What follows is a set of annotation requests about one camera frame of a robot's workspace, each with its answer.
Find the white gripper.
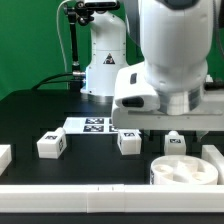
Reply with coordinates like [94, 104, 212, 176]
[111, 91, 224, 140]

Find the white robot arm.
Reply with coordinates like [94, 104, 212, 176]
[84, 0, 224, 131]

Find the white right fence bar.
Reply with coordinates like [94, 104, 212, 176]
[201, 145, 224, 185]

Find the white fence bar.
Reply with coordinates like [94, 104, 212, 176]
[201, 145, 224, 185]
[0, 145, 12, 176]
[0, 185, 224, 213]

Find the paper sheet with markers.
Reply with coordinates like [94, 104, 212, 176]
[63, 117, 117, 134]

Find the white front fence bar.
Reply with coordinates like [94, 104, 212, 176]
[0, 185, 224, 213]

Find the white left fence bar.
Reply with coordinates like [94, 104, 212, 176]
[0, 145, 12, 176]

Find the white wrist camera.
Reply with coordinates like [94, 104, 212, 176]
[114, 63, 160, 112]

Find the white thin cable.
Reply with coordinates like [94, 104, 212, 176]
[55, 0, 72, 89]

